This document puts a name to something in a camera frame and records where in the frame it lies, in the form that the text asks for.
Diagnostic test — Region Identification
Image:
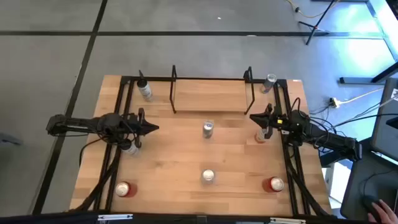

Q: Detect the person's hand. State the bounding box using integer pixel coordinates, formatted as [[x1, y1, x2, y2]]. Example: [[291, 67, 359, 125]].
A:
[[368, 199, 398, 224]]

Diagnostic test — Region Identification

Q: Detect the yellow cable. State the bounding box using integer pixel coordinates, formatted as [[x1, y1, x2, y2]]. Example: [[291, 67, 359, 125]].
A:
[[285, 0, 339, 19]]

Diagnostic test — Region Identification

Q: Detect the black computer mouse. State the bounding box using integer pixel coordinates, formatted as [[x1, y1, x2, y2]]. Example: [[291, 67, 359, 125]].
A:
[[362, 195, 382, 218]]

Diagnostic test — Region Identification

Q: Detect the silver beverage can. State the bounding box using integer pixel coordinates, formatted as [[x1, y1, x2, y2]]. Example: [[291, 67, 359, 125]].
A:
[[200, 169, 216, 185]]

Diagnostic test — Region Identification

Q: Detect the blue silver Red Bull can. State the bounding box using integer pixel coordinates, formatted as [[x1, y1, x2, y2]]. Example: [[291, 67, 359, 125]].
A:
[[260, 73, 277, 94], [202, 120, 215, 139]]

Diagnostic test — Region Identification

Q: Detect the red beverage can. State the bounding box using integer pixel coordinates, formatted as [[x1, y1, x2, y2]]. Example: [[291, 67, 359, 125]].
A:
[[262, 176, 285, 193], [114, 181, 138, 198]]

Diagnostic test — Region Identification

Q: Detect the white and pink beverage can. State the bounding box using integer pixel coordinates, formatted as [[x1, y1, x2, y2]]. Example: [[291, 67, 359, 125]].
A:
[[254, 127, 269, 144]]

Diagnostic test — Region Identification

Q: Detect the white power cable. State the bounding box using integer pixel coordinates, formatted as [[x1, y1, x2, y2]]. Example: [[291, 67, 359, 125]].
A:
[[338, 88, 386, 105]]

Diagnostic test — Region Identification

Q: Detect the black metal table frame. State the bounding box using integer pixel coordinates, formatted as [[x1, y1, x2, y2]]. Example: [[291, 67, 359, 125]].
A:
[[73, 75, 335, 218]]

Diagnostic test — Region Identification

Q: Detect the black tripod stand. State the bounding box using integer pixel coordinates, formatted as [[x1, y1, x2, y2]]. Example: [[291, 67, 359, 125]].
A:
[[297, 0, 337, 46]]

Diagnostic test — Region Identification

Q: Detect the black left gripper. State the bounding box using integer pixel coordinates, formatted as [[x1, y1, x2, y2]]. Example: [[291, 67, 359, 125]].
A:
[[123, 107, 160, 149]]

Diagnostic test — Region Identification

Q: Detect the tall white beverage can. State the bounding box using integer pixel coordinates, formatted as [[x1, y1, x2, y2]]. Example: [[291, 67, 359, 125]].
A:
[[136, 78, 154, 102], [119, 139, 140, 157]]

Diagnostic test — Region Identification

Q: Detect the grey computer monitor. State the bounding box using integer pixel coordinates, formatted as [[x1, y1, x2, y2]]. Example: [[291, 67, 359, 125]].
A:
[[369, 77, 398, 162]]

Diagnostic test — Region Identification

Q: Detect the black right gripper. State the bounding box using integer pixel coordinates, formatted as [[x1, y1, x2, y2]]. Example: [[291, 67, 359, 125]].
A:
[[249, 103, 294, 139]]

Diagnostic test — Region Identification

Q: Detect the silver metal bracket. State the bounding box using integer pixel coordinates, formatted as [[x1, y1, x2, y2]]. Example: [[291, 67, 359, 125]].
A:
[[269, 217, 307, 224], [98, 213, 134, 222]]

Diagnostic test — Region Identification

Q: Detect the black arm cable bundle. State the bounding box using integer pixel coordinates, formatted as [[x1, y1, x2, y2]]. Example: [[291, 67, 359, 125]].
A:
[[290, 97, 343, 156]]

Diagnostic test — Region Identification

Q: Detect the wooden shelf black metal frame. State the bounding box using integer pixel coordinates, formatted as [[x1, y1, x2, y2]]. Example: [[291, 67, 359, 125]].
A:
[[169, 64, 256, 115]]

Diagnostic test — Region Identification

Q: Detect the black desk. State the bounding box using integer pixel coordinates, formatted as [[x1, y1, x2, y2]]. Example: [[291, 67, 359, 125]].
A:
[[340, 138, 398, 223]]

